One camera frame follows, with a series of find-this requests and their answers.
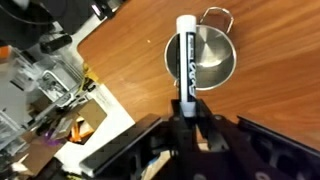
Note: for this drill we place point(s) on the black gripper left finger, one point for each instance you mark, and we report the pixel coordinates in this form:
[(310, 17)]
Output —
[(176, 133)]

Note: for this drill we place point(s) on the small stainless steel pot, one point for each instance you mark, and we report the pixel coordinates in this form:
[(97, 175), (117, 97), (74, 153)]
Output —
[(213, 60)]

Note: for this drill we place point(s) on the white black marker pen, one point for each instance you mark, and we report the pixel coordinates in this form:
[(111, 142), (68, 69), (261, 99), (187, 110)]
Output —
[(187, 66)]

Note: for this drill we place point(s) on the cardboard box of tools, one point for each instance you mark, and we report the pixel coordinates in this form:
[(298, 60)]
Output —
[(43, 146)]

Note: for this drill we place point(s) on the black orange bar clamp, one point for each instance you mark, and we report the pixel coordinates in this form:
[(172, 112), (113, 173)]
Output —
[(56, 43)]

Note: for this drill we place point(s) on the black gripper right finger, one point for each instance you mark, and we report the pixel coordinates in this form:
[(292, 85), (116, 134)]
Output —
[(226, 150)]

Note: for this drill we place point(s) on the brown wooden table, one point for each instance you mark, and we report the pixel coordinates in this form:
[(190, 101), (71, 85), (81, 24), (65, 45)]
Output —
[(266, 83)]

